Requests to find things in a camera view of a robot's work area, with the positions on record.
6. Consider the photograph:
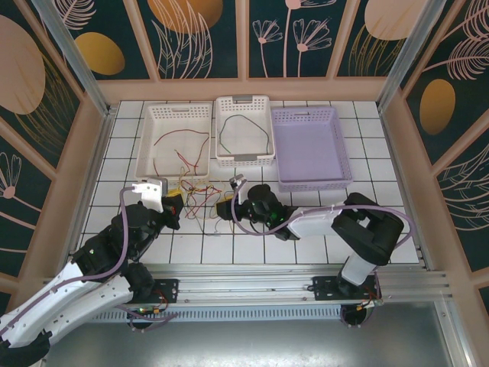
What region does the red cable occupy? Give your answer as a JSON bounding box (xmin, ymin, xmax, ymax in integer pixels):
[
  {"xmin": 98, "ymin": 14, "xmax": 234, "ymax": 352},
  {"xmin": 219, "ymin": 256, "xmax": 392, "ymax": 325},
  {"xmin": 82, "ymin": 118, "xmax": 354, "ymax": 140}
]
[
  {"xmin": 173, "ymin": 148, "xmax": 217, "ymax": 222},
  {"xmin": 152, "ymin": 128, "xmax": 210, "ymax": 176}
]

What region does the black cable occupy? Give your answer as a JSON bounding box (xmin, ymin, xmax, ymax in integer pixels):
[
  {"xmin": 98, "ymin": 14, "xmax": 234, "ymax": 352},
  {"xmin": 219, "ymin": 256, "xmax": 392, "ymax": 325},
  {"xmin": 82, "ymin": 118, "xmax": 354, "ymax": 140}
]
[
  {"xmin": 217, "ymin": 113, "xmax": 270, "ymax": 154},
  {"xmin": 202, "ymin": 213, "xmax": 236, "ymax": 237}
]

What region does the wide white plastic basket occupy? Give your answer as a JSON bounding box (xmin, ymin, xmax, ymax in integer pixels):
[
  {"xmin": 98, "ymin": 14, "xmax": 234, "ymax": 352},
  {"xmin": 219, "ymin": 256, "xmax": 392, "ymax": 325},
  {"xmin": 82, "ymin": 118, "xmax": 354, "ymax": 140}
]
[{"xmin": 135, "ymin": 105, "xmax": 215, "ymax": 188}]

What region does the purple plastic basket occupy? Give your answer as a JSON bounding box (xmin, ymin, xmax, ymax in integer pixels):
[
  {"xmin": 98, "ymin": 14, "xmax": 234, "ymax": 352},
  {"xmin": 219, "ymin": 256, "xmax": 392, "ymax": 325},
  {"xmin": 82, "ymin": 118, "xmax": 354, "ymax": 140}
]
[{"xmin": 270, "ymin": 106, "xmax": 355, "ymax": 193}]

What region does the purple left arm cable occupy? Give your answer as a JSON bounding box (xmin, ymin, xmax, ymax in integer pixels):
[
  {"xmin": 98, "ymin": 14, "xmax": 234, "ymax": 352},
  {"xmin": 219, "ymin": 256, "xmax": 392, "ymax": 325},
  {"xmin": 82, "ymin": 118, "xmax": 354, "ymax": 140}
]
[{"xmin": 0, "ymin": 185, "xmax": 180, "ymax": 333}]

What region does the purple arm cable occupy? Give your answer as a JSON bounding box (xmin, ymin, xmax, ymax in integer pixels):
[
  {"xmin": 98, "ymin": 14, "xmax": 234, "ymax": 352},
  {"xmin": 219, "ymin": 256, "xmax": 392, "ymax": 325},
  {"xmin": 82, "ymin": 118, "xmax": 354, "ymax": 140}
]
[
  {"xmin": 232, "ymin": 181, "xmax": 417, "ymax": 276},
  {"xmin": 0, "ymin": 185, "xmax": 180, "ymax": 333}
]

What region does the white basket with grey handles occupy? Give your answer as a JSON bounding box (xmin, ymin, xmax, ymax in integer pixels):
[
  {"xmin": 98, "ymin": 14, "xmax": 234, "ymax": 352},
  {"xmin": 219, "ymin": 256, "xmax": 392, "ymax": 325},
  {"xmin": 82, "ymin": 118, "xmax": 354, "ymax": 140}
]
[{"xmin": 215, "ymin": 95, "xmax": 277, "ymax": 169}]

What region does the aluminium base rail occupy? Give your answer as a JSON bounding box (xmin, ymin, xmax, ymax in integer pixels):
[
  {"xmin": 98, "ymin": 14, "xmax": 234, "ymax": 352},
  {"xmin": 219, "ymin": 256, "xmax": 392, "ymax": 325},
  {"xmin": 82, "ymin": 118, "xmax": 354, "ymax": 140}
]
[{"xmin": 37, "ymin": 262, "xmax": 450, "ymax": 309}]

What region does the round black cable port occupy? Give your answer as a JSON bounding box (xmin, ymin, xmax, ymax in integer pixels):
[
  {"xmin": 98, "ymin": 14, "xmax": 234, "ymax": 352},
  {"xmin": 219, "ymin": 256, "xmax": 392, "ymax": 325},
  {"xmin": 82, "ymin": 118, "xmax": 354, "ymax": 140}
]
[
  {"xmin": 127, "ymin": 310, "xmax": 152, "ymax": 333},
  {"xmin": 341, "ymin": 304, "xmax": 374, "ymax": 329}
]

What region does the slotted grey cable duct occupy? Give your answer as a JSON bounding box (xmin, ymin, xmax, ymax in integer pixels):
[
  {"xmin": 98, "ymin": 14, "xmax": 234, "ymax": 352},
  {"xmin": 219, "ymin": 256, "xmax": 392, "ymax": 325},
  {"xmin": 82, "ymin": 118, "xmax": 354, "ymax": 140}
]
[{"xmin": 53, "ymin": 308, "xmax": 345, "ymax": 323}]

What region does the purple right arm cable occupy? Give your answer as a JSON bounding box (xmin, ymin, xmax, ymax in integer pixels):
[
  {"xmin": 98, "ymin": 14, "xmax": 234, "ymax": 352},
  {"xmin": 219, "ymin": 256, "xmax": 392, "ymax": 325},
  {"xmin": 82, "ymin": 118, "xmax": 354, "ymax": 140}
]
[{"xmin": 232, "ymin": 181, "xmax": 417, "ymax": 276}]

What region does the aluminium frame post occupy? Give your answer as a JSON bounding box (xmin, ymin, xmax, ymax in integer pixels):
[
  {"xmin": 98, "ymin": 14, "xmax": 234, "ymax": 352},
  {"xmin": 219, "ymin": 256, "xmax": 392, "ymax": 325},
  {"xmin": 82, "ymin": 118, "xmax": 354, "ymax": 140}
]
[
  {"xmin": 376, "ymin": 0, "xmax": 448, "ymax": 112},
  {"xmin": 32, "ymin": 0, "xmax": 114, "ymax": 115}
]

